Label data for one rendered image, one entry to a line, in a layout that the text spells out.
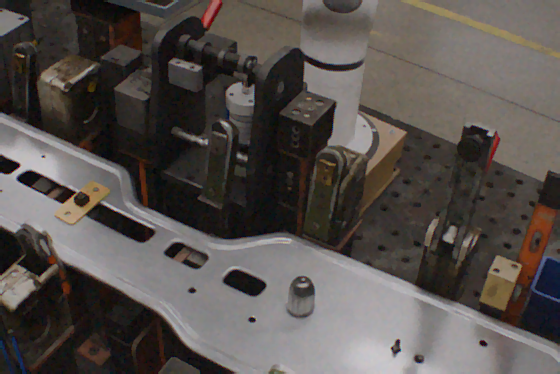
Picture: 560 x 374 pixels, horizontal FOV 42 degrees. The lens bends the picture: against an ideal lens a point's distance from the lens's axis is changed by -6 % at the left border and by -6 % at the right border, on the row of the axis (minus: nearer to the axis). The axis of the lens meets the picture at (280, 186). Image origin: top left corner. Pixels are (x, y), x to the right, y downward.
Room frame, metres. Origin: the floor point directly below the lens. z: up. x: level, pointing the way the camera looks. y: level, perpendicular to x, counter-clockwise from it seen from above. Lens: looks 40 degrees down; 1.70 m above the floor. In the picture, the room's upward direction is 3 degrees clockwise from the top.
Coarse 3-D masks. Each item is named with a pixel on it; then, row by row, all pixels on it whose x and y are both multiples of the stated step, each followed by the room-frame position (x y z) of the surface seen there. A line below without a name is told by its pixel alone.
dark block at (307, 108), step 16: (304, 96) 0.87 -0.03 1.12; (320, 96) 0.88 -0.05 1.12; (288, 112) 0.83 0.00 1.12; (304, 112) 0.84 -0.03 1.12; (320, 112) 0.84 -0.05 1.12; (288, 128) 0.82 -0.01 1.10; (304, 128) 0.81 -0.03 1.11; (320, 128) 0.83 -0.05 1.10; (288, 144) 0.82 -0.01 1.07; (304, 144) 0.81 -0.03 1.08; (320, 144) 0.83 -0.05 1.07; (288, 160) 0.83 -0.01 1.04; (304, 160) 0.81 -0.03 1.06; (288, 176) 0.83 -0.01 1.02; (304, 176) 0.81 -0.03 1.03; (288, 192) 0.82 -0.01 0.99; (304, 192) 0.81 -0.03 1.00; (288, 208) 0.82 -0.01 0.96; (304, 208) 0.82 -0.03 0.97; (288, 224) 0.82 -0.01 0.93
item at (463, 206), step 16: (464, 128) 0.69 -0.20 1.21; (480, 128) 0.69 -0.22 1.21; (496, 128) 0.69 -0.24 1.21; (464, 144) 0.66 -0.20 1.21; (480, 144) 0.66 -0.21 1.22; (464, 160) 0.69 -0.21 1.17; (480, 160) 0.67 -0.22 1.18; (464, 176) 0.68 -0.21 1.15; (480, 176) 0.67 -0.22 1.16; (448, 192) 0.68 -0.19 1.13; (464, 192) 0.68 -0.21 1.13; (448, 208) 0.67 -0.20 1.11; (464, 208) 0.67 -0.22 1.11; (464, 224) 0.66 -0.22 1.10; (432, 240) 0.67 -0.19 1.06
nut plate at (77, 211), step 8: (88, 184) 0.80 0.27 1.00; (96, 184) 0.80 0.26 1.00; (80, 192) 0.77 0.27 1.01; (88, 192) 0.78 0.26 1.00; (96, 192) 0.79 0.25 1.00; (104, 192) 0.79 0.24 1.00; (72, 200) 0.77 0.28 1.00; (80, 200) 0.76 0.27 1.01; (88, 200) 0.76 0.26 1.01; (96, 200) 0.77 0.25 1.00; (64, 208) 0.75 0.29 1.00; (72, 208) 0.75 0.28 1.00; (80, 208) 0.75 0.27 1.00; (88, 208) 0.75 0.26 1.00; (56, 216) 0.73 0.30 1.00; (64, 216) 0.73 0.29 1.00; (72, 216) 0.73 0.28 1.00; (80, 216) 0.74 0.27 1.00; (72, 224) 0.72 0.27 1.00
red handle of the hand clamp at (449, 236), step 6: (498, 138) 0.77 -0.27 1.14; (498, 144) 0.77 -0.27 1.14; (492, 150) 0.75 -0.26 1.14; (492, 156) 0.75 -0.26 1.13; (450, 222) 0.68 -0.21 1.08; (450, 228) 0.68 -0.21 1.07; (456, 228) 0.67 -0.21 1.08; (444, 234) 0.67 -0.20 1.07; (450, 234) 0.67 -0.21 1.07; (456, 234) 0.67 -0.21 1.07; (444, 240) 0.66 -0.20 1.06; (450, 240) 0.66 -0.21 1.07; (450, 246) 0.66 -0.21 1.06
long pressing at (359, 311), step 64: (0, 128) 0.93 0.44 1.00; (0, 192) 0.78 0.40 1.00; (128, 192) 0.79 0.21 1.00; (64, 256) 0.67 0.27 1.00; (128, 256) 0.67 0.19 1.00; (256, 256) 0.69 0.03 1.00; (320, 256) 0.69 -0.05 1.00; (192, 320) 0.57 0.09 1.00; (256, 320) 0.58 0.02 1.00; (320, 320) 0.59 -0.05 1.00; (384, 320) 0.59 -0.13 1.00; (448, 320) 0.59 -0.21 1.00
